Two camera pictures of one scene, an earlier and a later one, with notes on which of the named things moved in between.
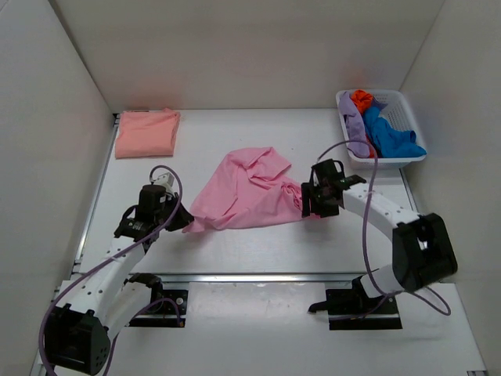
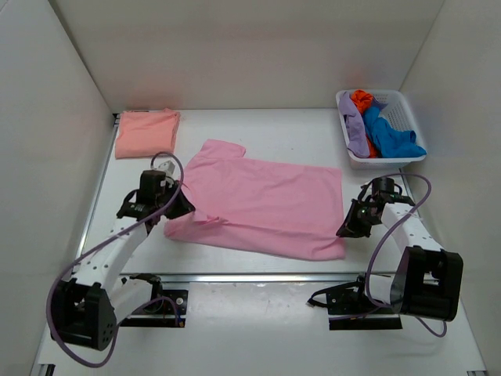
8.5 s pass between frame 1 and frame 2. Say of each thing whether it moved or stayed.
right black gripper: moved
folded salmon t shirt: stayed
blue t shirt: stayed
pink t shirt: moved
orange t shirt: stayed
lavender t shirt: stayed
